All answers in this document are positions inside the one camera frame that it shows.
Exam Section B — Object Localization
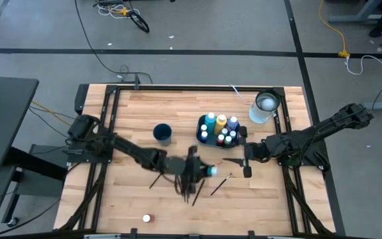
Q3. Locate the dark blue plastic cup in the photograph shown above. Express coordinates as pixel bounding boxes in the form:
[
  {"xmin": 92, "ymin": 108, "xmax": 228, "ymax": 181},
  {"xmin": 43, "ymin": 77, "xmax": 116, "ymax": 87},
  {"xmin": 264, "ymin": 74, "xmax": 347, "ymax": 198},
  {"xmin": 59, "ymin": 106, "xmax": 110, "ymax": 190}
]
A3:
[{"xmin": 153, "ymin": 123, "xmax": 173, "ymax": 147}]

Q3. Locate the thin white cable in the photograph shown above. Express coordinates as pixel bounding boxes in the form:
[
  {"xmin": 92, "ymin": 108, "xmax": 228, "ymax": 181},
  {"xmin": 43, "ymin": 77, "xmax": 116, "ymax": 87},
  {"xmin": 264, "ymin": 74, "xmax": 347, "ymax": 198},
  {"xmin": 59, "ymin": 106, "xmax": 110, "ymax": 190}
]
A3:
[{"xmin": 229, "ymin": 84, "xmax": 253, "ymax": 106}]

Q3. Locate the black floor cable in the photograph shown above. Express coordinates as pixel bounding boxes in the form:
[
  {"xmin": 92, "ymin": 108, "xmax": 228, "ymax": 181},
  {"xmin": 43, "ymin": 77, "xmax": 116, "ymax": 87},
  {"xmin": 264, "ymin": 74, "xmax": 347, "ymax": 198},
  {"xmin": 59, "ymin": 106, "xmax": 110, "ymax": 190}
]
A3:
[{"xmin": 74, "ymin": 0, "xmax": 154, "ymax": 84}]

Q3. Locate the large yellow paint bottle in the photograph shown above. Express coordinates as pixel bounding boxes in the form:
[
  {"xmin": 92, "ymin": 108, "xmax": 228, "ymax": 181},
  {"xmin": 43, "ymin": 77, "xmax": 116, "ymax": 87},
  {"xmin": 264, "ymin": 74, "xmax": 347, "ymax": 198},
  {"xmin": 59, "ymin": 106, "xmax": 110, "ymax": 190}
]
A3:
[{"xmin": 214, "ymin": 114, "xmax": 227, "ymax": 135}]

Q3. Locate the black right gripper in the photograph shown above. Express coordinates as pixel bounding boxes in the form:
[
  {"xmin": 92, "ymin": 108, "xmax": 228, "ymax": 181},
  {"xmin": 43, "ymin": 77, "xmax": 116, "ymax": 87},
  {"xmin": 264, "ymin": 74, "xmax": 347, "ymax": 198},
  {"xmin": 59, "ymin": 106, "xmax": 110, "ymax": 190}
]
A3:
[{"xmin": 223, "ymin": 126, "xmax": 268, "ymax": 179}]

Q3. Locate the white plastic pitcher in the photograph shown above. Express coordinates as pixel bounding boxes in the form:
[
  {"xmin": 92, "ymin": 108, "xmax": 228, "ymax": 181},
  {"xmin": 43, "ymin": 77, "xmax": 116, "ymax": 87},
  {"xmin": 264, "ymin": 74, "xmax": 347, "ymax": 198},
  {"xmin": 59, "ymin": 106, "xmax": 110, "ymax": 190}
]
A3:
[{"xmin": 248, "ymin": 88, "xmax": 281, "ymax": 125}]

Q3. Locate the large purple paint bottle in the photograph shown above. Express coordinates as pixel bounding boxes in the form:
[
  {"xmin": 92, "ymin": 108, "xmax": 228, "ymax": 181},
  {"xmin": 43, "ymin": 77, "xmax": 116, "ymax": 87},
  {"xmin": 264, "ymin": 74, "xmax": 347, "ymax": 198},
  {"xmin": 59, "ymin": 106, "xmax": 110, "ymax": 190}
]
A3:
[{"xmin": 226, "ymin": 116, "xmax": 240, "ymax": 131}]

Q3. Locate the large teal paint bottle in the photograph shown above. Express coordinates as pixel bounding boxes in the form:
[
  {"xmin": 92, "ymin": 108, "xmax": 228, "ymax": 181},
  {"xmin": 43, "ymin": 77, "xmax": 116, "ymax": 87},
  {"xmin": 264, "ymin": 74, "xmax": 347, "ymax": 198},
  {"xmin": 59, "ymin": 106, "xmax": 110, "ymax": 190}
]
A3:
[{"xmin": 204, "ymin": 112, "xmax": 217, "ymax": 133}]

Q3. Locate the grey-teal plastic bin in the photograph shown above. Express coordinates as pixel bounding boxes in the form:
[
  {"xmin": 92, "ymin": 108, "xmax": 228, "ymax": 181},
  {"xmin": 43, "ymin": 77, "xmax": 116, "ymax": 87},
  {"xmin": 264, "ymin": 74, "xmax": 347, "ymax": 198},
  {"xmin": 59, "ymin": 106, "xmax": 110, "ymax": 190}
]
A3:
[{"xmin": 196, "ymin": 114, "xmax": 241, "ymax": 149}]

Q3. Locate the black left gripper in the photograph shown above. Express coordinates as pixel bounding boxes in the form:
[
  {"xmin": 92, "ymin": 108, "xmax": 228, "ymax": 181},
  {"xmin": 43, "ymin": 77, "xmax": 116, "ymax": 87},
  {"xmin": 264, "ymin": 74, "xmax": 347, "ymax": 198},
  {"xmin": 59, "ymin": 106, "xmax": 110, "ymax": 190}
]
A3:
[{"xmin": 174, "ymin": 145, "xmax": 214, "ymax": 187}]

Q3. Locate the grey desk leg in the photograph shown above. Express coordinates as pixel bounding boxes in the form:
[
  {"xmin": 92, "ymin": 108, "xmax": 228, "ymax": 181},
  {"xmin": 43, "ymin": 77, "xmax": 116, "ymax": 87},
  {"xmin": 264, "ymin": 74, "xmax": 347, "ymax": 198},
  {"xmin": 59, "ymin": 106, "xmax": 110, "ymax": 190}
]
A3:
[{"xmin": 326, "ymin": 0, "xmax": 382, "ymax": 25}]

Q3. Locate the black desk base frame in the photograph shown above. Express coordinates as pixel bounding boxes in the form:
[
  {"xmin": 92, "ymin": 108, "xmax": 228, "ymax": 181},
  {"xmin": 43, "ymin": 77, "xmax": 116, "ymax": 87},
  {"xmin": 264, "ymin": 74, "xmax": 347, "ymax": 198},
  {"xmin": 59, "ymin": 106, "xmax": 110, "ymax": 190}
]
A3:
[{"xmin": 3, "ymin": 143, "xmax": 69, "ymax": 230}]

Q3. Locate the silver aluminium bar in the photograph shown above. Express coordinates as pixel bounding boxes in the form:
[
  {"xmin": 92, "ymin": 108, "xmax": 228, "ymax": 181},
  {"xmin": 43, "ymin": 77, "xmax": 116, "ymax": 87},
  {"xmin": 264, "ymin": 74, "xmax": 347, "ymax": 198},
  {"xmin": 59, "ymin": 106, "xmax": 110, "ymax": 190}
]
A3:
[{"xmin": 84, "ymin": 234, "xmax": 122, "ymax": 239}]

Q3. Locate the yellow extension cord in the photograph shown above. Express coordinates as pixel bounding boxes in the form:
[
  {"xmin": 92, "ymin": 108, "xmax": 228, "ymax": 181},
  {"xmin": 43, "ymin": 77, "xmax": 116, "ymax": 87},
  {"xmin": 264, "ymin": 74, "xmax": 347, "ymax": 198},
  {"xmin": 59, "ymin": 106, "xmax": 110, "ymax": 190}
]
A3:
[{"xmin": 318, "ymin": 0, "xmax": 351, "ymax": 59}]

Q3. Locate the black coiled cable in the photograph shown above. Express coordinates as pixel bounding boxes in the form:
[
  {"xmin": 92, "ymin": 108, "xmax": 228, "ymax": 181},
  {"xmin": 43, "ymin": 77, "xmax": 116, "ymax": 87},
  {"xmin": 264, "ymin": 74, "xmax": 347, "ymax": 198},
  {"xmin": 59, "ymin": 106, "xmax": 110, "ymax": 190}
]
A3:
[{"xmin": 128, "ymin": 9, "xmax": 151, "ymax": 34}]

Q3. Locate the white cable bundle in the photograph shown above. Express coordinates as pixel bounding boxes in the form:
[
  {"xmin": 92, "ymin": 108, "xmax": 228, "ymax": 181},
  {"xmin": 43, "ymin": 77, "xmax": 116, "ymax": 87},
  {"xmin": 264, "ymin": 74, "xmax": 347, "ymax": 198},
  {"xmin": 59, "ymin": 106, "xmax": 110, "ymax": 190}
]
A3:
[{"xmin": 97, "ymin": 2, "xmax": 129, "ymax": 18}]

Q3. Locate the white floor cable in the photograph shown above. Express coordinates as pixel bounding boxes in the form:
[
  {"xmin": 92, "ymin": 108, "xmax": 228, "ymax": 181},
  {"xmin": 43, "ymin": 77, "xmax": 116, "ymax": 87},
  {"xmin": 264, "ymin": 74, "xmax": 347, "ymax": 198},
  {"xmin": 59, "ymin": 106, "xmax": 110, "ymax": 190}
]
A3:
[{"xmin": 345, "ymin": 54, "xmax": 382, "ymax": 90}]

